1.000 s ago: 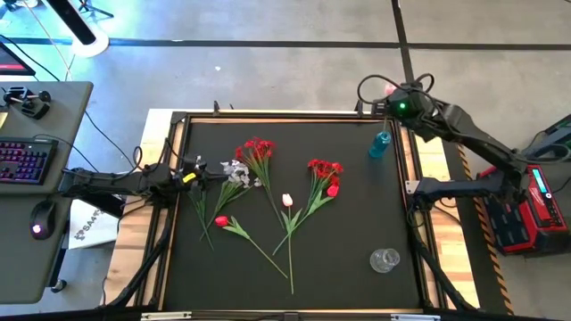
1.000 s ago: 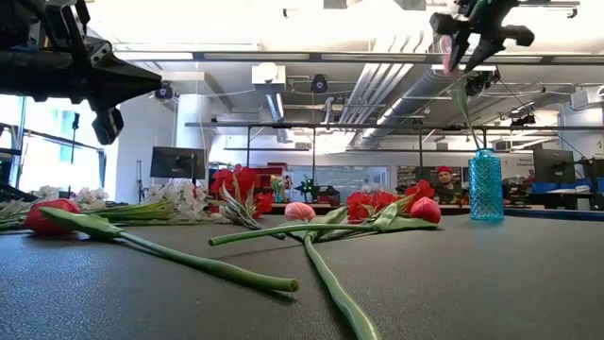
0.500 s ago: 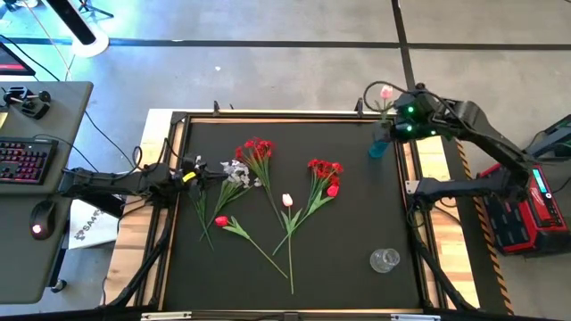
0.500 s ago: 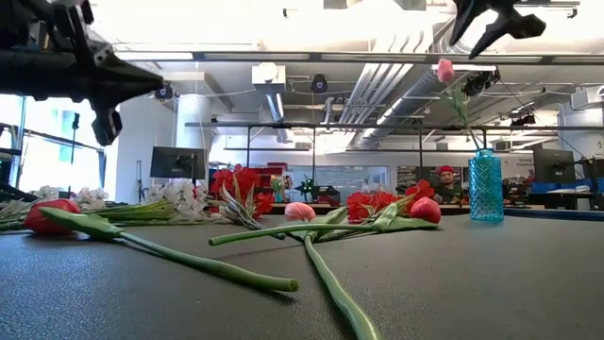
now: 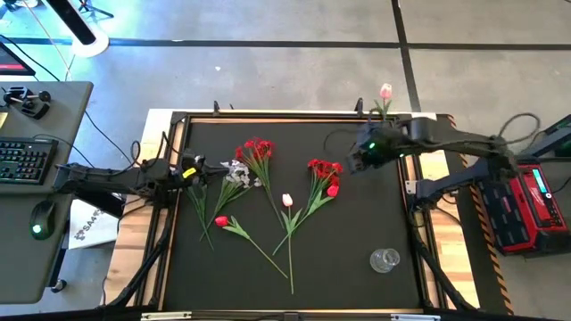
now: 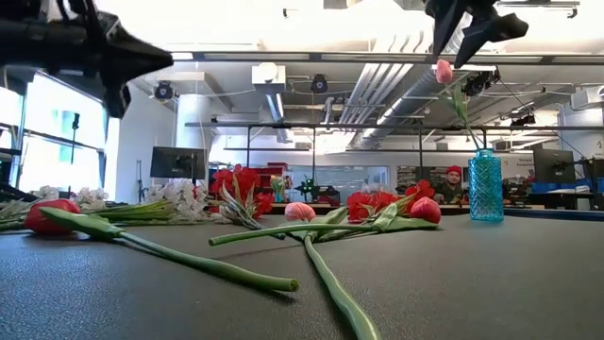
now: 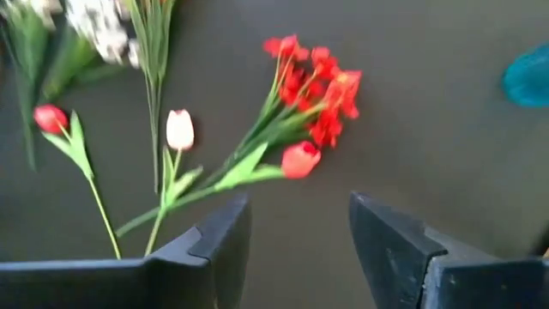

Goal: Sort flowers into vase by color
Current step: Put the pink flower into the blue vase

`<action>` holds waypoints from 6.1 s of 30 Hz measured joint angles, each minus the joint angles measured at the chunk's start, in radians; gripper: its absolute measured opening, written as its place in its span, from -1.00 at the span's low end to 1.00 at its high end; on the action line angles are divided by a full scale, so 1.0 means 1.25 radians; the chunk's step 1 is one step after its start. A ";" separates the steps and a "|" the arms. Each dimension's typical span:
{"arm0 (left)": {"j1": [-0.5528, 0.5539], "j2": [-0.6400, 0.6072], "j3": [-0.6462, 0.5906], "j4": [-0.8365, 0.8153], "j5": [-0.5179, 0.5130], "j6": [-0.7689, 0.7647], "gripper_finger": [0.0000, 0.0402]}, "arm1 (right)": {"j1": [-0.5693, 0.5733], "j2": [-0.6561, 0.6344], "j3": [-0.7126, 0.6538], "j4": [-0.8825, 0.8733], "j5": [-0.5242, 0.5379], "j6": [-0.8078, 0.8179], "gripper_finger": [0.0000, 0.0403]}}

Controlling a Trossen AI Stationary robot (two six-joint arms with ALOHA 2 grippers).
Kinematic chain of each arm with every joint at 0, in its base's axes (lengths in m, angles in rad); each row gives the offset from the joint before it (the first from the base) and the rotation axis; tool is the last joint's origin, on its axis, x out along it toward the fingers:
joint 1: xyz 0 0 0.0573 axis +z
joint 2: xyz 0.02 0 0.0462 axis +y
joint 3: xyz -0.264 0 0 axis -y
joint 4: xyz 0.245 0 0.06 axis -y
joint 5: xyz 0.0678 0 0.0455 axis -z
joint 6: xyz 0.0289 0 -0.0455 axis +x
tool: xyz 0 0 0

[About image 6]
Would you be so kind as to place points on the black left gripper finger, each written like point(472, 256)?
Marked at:
point(137, 68)
point(127, 40)

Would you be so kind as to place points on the red artificial tulip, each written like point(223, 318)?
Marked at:
point(49, 219)
point(424, 210)

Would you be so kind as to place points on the red blossom flower bunch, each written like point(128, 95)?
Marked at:
point(365, 203)
point(243, 179)

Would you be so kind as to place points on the red storage bins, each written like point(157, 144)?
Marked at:
point(276, 172)

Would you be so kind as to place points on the black computer monitor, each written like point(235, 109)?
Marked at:
point(177, 163)
point(554, 165)

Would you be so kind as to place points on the silver ventilation duct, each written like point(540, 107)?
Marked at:
point(406, 106)

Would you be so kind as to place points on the black ceiling camera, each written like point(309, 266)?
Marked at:
point(319, 84)
point(479, 82)
point(163, 90)

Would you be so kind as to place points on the black background rig frame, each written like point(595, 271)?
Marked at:
point(283, 125)

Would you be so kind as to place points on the black overhead frame beam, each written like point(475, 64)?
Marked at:
point(330, 57)

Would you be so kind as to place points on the black thin stand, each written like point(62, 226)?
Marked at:
point(75, 122)

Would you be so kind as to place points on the white blossom flower bunch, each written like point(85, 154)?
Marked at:
point(181, 198)
point(92, 196)

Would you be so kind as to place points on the white round column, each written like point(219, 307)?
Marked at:
point(191, 123)

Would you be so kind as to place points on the background black robot arm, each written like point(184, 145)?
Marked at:
point(321, 193)

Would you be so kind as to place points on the pink artificial tulip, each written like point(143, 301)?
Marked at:
point(299, 211)
point(443, 72)

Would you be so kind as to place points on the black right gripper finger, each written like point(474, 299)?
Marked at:
point(446, 19)
point(472, 42)

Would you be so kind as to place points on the background small flower vase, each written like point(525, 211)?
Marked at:
point(278, 186)

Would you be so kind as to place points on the white wall unit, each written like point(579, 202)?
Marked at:
point(587, 98)

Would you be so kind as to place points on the blue textured glass vase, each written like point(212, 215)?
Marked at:
point(486, 189)

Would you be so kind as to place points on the person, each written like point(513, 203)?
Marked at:
point(453, 179)

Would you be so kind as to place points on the white ceiling air unit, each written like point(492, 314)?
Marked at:
point(268, 75)

